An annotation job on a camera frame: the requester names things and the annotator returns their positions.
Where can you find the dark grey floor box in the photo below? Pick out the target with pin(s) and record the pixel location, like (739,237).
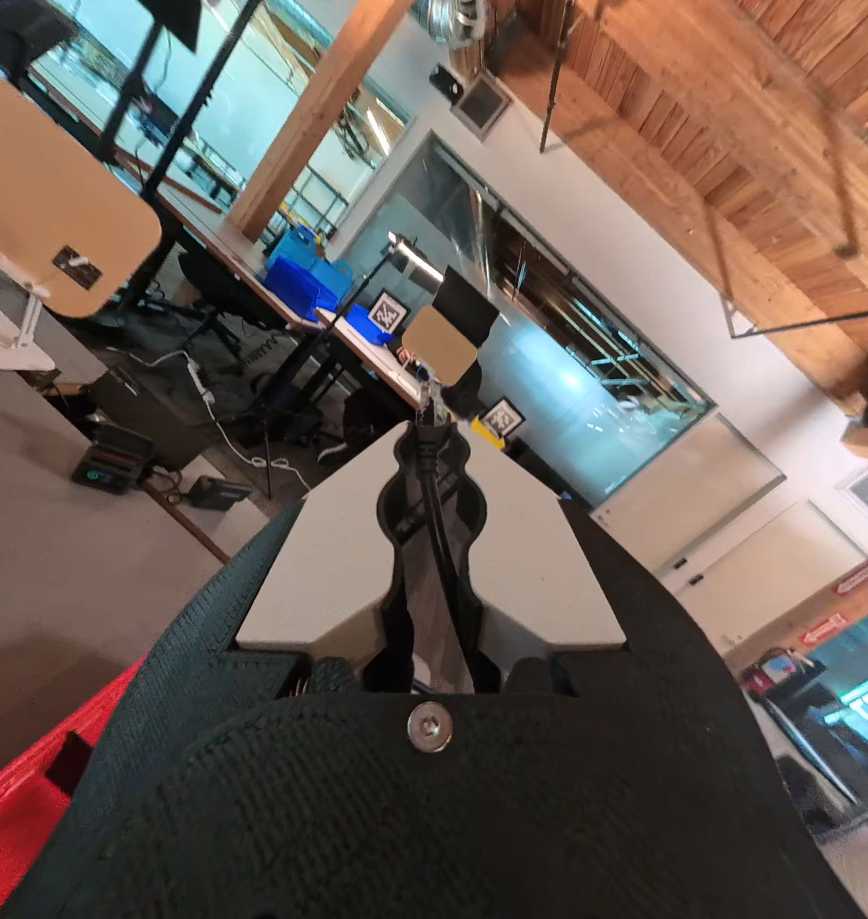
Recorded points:
(161,416)

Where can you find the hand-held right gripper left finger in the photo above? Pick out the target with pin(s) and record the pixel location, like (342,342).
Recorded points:
(312,574)

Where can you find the grey wall vent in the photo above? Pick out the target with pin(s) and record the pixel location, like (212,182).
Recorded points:
(483,106)

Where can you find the red plastic bin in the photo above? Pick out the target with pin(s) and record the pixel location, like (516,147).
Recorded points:
(10,825)

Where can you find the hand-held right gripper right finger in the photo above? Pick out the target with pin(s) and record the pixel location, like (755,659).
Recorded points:
(549,574)

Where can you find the dark blue plastic bin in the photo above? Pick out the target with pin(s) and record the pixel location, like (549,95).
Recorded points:
(290,283)
(366,323)

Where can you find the red wall sign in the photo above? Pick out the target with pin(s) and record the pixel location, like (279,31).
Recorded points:
(824,630)
(864,574)

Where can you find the small yellow plastic bin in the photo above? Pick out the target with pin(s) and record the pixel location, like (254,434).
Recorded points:
(486,431)

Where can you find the black battery charger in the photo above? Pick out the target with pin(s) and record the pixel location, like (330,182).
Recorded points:
(219,494)

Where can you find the framed black white marker sign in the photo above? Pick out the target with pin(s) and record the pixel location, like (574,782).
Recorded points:
(389,312)
(502,418)

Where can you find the metal ventilation duct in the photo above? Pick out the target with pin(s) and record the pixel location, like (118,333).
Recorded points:
(448,21)

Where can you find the black charging case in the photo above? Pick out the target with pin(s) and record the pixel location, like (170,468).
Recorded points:
(118,452)

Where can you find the light blue tote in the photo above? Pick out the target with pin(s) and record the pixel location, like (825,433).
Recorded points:
(297,244)

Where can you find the wooden panel with black label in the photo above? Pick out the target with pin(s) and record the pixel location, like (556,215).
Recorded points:
(46,201)

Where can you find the black office chair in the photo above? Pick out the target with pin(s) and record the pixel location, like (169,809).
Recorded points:
(219,294)

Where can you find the desk with brown edge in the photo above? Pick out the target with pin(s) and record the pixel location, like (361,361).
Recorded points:
(376,359)
(240,251)

